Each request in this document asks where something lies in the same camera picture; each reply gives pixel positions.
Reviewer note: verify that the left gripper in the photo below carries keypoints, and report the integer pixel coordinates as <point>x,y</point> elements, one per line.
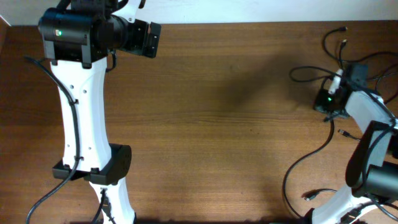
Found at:
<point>152,40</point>

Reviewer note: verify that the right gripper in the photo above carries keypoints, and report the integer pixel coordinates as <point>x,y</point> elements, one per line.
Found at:
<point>325,104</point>

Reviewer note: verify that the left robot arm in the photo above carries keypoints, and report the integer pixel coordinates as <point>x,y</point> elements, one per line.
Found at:
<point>81,39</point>

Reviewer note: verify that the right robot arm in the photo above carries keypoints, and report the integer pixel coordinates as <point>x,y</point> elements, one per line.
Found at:
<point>370,181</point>

